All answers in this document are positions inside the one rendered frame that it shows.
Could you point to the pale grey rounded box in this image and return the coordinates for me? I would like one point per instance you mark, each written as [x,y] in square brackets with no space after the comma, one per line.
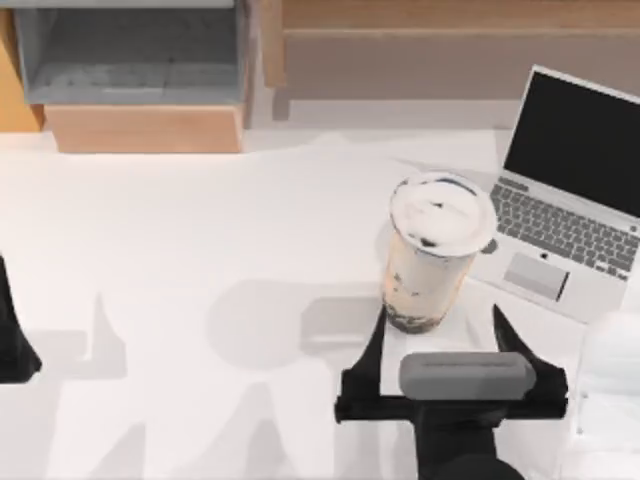
[467,375]

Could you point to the bubble tea cup with lid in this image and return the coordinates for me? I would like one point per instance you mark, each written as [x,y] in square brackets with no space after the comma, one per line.
[430,260]

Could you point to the silver laptop with black screen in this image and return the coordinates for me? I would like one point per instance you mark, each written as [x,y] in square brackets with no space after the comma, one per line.
[565,150]

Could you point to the wooden open shelf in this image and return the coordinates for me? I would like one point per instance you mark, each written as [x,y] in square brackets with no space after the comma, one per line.
[450,75]

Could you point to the pale wooden drawer front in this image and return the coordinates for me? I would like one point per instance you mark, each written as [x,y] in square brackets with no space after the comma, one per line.
[145,127]

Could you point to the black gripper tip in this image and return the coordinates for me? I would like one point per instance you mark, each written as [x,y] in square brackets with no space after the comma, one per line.
[12,340]

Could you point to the grey pierced drawer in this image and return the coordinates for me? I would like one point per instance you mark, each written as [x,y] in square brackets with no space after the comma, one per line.
[130,75]

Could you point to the wooden cupboard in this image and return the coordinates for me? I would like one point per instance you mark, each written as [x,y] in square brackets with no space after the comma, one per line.
[12,90]

